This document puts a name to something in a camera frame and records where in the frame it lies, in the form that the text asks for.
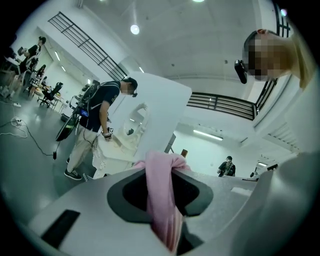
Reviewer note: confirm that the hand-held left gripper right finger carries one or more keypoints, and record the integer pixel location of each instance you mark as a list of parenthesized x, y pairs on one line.
[(200, 195)]

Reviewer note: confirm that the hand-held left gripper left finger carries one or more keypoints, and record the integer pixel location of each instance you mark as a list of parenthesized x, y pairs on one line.
[(120, 200)]

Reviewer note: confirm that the pink clothes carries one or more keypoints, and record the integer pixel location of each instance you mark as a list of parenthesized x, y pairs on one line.
[(160, 200)]

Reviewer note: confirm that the black office chair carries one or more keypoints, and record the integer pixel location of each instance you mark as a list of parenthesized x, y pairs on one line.
[(51, 93)]

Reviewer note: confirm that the white dressing table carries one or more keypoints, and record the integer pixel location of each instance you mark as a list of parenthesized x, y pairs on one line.
[(115, 152)]

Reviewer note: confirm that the tube ceiling light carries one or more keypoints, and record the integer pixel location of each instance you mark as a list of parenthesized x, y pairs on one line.
[(207, 135)]

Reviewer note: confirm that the black power adapter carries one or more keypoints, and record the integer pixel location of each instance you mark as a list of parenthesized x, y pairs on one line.
[(54, 155)]

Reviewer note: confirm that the black barred railing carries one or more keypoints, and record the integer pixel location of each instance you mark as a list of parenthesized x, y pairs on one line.
[(220, 105)]

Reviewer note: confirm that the white partition panel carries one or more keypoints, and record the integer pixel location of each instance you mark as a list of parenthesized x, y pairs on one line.
[(165, 107)]

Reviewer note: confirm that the white power strip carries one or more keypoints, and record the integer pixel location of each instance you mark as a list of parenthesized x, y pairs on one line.
[(18, 122), (16, 104)]

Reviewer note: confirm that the black mezzanine railing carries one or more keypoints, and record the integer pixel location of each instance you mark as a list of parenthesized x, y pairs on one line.
[(87, 45)]

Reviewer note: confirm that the person's beige shirt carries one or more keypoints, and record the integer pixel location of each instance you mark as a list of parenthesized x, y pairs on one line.
[(302, 65)]

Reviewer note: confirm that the round ceiling light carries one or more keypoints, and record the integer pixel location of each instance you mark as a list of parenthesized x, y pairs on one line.
[(198, 0), (135, 29)]

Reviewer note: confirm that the black head camera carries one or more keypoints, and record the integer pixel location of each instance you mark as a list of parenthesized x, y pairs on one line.
[(241, 71)]

